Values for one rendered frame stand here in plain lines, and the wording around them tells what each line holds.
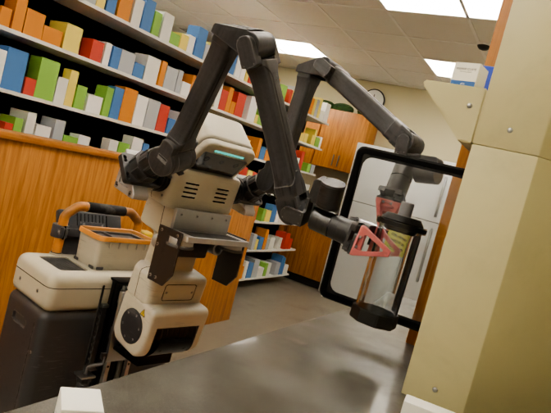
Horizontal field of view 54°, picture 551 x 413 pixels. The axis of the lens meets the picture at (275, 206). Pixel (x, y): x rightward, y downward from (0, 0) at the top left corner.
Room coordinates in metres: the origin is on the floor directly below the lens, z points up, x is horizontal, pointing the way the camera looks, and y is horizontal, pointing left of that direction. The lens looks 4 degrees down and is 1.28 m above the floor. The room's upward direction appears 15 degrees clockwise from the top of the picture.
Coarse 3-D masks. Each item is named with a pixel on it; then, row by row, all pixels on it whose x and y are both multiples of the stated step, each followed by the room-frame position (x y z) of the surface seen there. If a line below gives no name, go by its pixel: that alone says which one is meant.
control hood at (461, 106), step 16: (432, 80) 1.03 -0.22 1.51; (432, 96) 1.02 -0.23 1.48; (448, 96) 1.01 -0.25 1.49; (464, 96) 1.00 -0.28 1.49; (480, 96) 0.98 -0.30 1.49; (448, 112) 1.01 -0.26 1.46; (464, 112) 0.99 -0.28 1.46; (480, 112) 0.98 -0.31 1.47; (464, 128) 0.99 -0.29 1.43; (464, 144) 1.02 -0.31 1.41
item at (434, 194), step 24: (384, 168) 1.36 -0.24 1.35; (408, 168) 1.33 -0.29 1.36; (360, 192) 1.38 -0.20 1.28; (384, 192) 1.35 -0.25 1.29; (408, 192) 1.32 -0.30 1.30; (432, 192) 1.30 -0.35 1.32; (456, 192) 1.28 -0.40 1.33; (360, 216) 1.37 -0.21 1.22; (432, 216) 1.29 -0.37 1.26; (432, 240) 1.29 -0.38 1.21; (336, 264) 1.38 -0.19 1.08; (360, 264) 1.35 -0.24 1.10; (432, 264) 1.28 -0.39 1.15; (336, 288) 1.37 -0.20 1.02; (408, 288) 1.30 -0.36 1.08; (408, 312) 1.29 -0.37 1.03
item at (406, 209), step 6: (402, 204) 1.16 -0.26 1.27; (408, 204) 1.15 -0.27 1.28; (402, 210) 1.16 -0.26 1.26; (408, 210) 1.15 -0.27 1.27; (384, 216) 1.15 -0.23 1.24; (390, 216) 1.14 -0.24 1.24; (396, 216) 1.13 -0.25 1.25; (402, 216) 1.13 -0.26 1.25; (408, 216) 1.16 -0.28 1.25; (402, 222) 1.12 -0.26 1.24; (408, 222) 1.12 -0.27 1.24; (414, 222) 1.13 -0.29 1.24; (420, 222) 1.14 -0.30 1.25
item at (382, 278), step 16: (384, 224) 1.14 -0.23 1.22; (384, 240) 1.14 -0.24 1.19; (400, 240) 1.12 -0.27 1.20; (416, 240) 1.13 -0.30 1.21; (400, 256) 1.12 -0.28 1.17; (368, 272) 1.15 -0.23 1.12; (384, 272) 1.12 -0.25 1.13; (400, 272) 1.12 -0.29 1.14; (368, 288) 1.14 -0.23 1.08; (384, 288) 1.12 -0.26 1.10; (400, 288) 1.13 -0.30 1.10; (368, 304) 1.13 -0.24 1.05; (384, 304) 1.12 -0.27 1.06
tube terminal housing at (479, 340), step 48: (528, 0) 0.97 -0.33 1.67; (528, 48) 0.96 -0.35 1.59; (528, 96) 0.95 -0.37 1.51; (480, 144) 0.97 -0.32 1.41; (528, 144) 0.94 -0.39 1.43; (480, 192) 0.96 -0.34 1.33; (528, 192) 0.93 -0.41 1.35; (480, 240) 0.95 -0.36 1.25; (528, 240) 0.94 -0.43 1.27; (432, 288) 0.98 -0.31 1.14; (480, 288) 0.94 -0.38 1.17; (528, 288) 0.95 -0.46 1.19; (432, 336) 0.97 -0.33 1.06; (480, 336) 0.93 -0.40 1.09; (528, 336) 0.96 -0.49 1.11; (432, 384) 0.96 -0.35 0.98; (480, 384) 0.94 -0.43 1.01; (528, 384) 0.96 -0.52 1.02
